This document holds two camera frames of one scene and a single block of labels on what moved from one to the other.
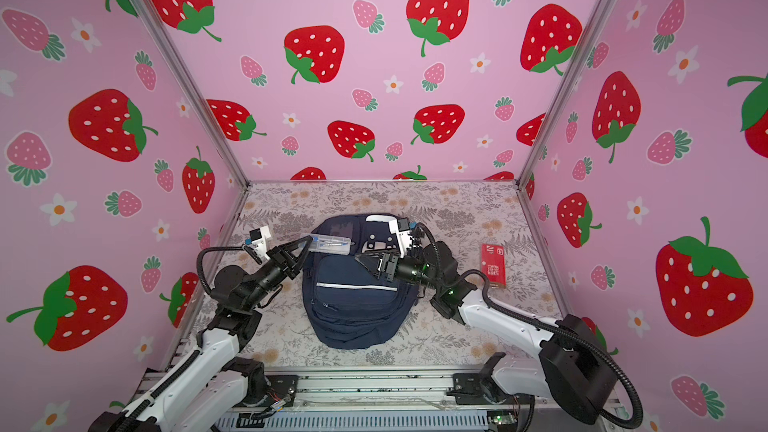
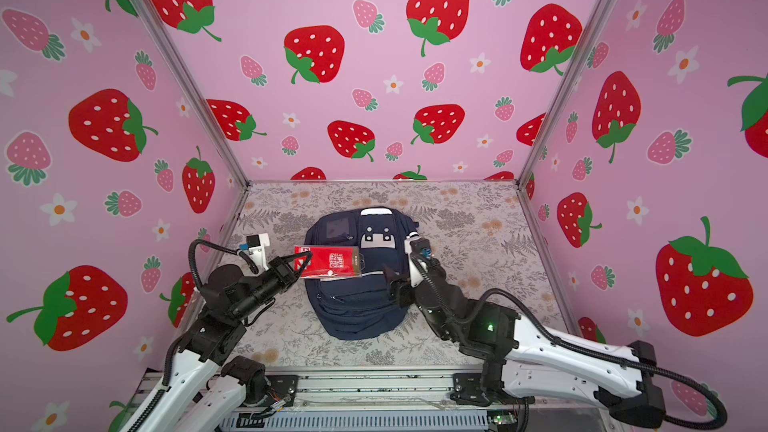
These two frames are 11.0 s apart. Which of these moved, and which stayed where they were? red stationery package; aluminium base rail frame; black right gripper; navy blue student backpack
Moved: navy blue student backpack; black right gripper; red stationery package
Stayed: aluminium base rail frame
